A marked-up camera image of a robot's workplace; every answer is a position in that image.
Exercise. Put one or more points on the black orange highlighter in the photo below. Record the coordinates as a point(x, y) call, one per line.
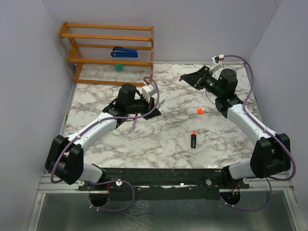
point(193, 139)

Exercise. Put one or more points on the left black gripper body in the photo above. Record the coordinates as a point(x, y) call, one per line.
point(141, 106)

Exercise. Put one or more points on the pink highlighter pen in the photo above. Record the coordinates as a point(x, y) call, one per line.
point(134, 124)

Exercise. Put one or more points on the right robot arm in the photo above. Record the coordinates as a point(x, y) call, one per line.
point(270, 154)

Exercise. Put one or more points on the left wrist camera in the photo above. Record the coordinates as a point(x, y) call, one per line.
point(148, 91)

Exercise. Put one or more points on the blue stapler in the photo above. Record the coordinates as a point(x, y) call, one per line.
point(121, 52)

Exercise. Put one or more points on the white green-tipped pen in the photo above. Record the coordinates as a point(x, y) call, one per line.
point(165, 98)

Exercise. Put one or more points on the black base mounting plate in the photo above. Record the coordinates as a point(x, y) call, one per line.
point(164, 184)

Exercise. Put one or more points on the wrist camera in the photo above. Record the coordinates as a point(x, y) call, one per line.
point(217, 63)
point(148, 91)

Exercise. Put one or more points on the aluminium frame rail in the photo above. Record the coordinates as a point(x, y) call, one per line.
point(258, 185)

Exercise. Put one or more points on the wooden shelf rack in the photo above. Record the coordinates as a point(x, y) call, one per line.
point(93, 44)

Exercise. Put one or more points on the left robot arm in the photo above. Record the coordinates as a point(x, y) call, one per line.
point(66, 155)

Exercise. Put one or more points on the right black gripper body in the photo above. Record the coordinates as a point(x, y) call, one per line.
point(210, 85)

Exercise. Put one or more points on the green eraser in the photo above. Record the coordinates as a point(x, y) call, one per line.
point(119, 67)

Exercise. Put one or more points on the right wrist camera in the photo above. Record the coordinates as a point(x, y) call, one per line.
point(217, 63)

